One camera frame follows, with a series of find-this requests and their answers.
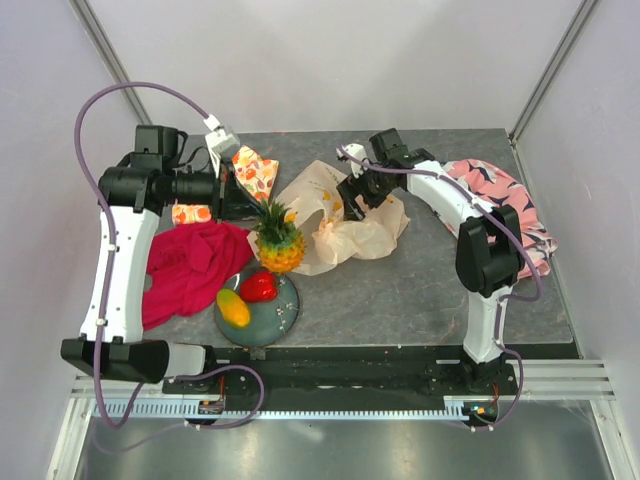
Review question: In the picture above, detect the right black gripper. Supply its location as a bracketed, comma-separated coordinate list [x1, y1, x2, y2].
[336, 159, 398, 222]

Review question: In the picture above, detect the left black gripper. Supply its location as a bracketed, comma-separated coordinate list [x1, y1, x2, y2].
[165, 156, 266, 225]

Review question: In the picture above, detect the banana print plastic bag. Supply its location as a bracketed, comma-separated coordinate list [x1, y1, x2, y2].
[276, 160, 409, 276]

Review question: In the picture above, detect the fake pineapple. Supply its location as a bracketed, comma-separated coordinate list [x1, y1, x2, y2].
[254, 200, 306, 274]

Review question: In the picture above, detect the red fake bell pepper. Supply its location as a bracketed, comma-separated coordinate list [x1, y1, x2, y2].
[240, 271, 278, 303]

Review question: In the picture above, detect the orange green fake mango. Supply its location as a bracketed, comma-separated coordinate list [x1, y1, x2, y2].
[216, 288, 251, 329]

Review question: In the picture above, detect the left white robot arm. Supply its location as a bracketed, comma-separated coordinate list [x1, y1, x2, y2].
[60, 125, 261, 393]

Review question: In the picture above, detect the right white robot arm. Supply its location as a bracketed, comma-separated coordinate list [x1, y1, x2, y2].
[336, 128, 525, 394]

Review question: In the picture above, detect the orange floral cloth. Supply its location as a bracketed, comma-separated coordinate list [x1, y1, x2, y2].
[171, 145, 279, 226]

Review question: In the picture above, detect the magenta red cloth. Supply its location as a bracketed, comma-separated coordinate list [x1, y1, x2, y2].
[142, 222, 253, 331]

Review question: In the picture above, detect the teal ceramic plate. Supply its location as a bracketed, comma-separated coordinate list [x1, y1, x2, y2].
[214, 268, 300, 348]

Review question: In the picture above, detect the pink patterned cloth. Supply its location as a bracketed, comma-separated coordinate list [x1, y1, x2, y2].
[442, 158, 560, 281]

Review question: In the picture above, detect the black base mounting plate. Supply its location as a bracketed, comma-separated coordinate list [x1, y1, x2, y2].
[162, 343, 516, 399]

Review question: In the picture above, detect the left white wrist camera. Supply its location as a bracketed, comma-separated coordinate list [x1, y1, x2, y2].
[203, 114, 241, 177]

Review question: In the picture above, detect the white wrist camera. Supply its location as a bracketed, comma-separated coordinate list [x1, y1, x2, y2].
[336, 143, 369, 178]
[203, 114, 241, 177]

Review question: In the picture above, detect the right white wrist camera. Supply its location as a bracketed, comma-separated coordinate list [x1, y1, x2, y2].
[336, 143, 369, 178]

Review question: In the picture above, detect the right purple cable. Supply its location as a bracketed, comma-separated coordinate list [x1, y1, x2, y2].
[335, 144, 546, 434]

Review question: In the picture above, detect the slotted cable duct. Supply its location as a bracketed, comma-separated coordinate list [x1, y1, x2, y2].
[92, 396, 496, 419]

